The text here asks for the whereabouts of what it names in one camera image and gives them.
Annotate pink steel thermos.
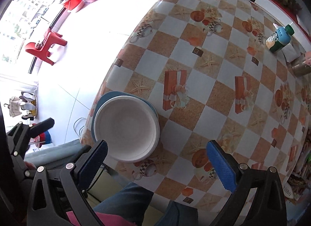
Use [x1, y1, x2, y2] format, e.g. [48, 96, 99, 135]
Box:
[290, 51, 311, 77]

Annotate beige cushion seat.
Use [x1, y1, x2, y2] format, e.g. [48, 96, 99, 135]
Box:
[86, 167, 164, 225]

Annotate white bowl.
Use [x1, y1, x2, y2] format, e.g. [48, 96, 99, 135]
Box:
[93, 95, 160, 163]

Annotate person's jeans legs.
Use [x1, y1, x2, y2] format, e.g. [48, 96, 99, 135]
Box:
[93, 182, 198, 225]

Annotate white tissue paper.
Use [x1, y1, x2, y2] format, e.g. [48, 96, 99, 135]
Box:
[282, 43, 304, 63]

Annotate blue square plate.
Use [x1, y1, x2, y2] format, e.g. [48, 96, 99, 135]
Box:
[91, 91, 158, 142]

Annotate red plastic stool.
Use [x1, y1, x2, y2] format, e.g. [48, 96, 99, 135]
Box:
[25, 28, 67, 65]

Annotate blue green drink bottle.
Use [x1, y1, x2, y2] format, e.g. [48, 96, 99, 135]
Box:
[266, 24, 295, 53]

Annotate checkered patterned tablecloth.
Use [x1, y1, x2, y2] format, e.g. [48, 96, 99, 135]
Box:
[98, 0, 310, 212]

